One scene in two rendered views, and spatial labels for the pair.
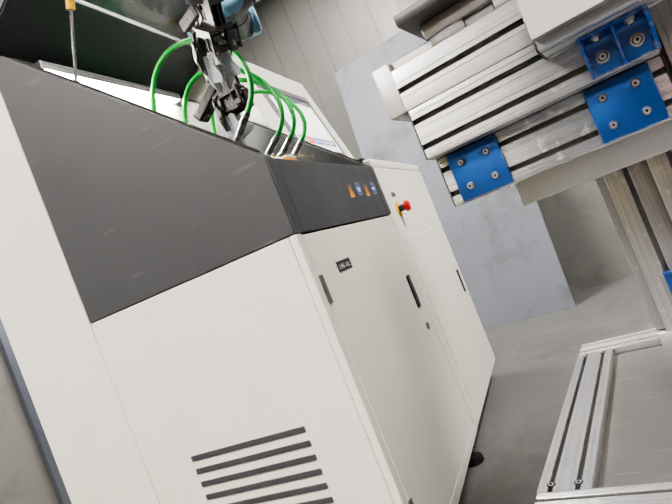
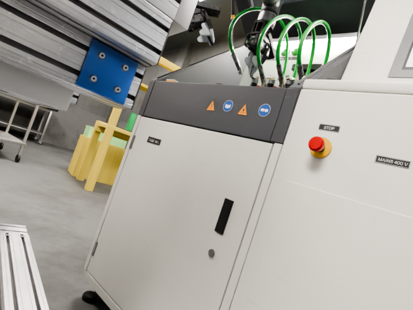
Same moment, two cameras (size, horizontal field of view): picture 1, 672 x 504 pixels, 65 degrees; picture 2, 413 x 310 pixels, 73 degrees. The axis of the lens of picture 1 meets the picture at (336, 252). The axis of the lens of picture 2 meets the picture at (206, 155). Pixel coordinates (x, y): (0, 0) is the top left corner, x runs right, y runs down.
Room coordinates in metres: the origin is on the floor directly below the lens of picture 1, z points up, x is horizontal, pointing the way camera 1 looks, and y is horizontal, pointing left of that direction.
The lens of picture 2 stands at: (1.72, -0.96, 0.66)
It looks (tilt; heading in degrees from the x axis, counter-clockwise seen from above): 3 degrees up; 109
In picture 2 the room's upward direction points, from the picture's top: 19 degrees clockwise
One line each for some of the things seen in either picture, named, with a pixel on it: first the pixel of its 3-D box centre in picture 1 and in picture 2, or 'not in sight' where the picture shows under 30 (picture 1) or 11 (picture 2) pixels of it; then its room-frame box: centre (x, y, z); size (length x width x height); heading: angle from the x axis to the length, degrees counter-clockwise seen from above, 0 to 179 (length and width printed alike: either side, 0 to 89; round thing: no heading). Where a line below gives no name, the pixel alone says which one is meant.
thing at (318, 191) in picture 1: (336, 195); (204, 106); (1.34, -0.05, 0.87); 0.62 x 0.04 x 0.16; 158
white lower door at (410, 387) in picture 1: (404, 349); (161, 219); (1.33, -0.07, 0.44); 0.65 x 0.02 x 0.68; 158
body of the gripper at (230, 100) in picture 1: (228, 92); (259, 38); (1.40, 0.11, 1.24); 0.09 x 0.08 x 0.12; 68
